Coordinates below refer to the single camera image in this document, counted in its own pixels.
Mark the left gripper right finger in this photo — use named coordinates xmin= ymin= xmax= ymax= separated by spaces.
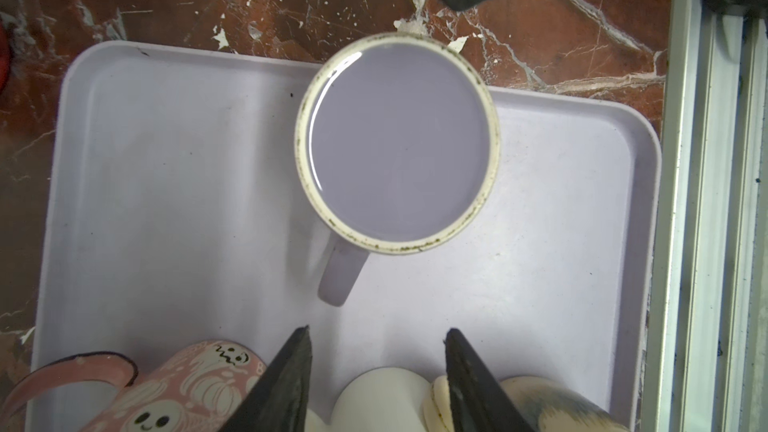
xmin=444 ymin=328 xmax=533 ymax=432

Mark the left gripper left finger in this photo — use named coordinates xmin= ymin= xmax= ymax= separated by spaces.
xmin=220 ymin=326 xmax=312 ymax=432

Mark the pink patterned mug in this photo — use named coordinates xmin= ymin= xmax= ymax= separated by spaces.
xmin=1 ymin=340 xmax=267 ymax=431

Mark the lavender mug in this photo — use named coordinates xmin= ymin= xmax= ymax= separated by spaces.
xmin=293 ymin=32 xmax=501 ymax=307

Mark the red mug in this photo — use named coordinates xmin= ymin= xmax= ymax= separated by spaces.
xmin=0 ymin=25 xmax=12 ymax=92

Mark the beige stoneware mug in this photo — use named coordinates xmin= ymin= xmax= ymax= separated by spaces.
xmin=421 ymin=375 xmax=628 ymax=431

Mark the white mug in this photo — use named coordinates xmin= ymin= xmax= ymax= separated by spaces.
xmin=304 ymin=367 xmax=430 ymax=432

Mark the lavender plastic tray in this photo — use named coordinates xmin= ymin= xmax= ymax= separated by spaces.
xmin=32 ymin=42 xmax=660 ymax=427

